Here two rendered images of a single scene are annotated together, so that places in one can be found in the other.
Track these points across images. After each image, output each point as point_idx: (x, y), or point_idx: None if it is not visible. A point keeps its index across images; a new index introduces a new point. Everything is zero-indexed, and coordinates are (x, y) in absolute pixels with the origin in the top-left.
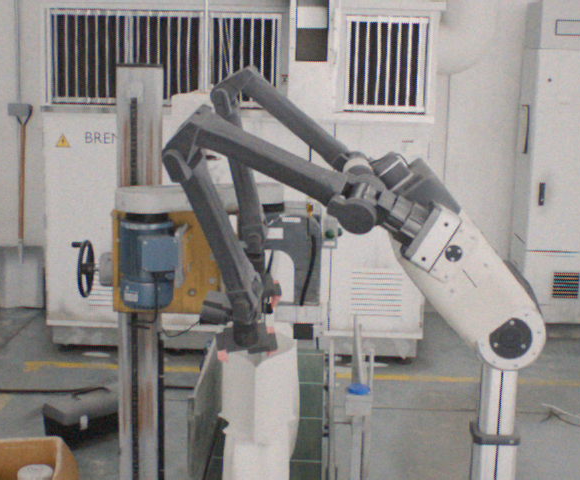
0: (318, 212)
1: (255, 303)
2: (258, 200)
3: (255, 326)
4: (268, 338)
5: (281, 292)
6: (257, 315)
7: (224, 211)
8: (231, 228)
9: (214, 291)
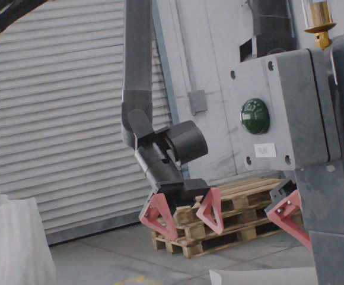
0: None
1: (122, 136)
2: (241, 1)
3: (142, 171)
4: (146, 200)
5: (267, 208)
6: (134, 157)
7: (124, 26)
8: (123, 45)
9: (184, 122)
